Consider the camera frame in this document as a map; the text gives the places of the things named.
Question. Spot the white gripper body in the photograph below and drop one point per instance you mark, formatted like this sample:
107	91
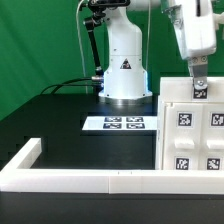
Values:
194	26

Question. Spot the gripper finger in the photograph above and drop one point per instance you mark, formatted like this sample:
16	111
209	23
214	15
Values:
198	69

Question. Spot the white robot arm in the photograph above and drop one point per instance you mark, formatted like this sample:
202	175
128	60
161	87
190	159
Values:
126	80

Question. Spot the white marker base plate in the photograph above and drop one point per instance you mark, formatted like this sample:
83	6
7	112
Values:
120	123

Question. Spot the white workspace border frame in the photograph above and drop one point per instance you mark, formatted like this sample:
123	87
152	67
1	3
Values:
18	175

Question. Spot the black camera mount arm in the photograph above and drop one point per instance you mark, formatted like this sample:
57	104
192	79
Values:
94	36

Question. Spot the white cabinet door panel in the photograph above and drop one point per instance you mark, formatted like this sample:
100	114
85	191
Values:
182	137

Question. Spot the white cabinet body box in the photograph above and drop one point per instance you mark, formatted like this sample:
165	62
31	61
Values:
160	134

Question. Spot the white cabinet top block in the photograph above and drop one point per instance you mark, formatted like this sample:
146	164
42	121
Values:
180	89

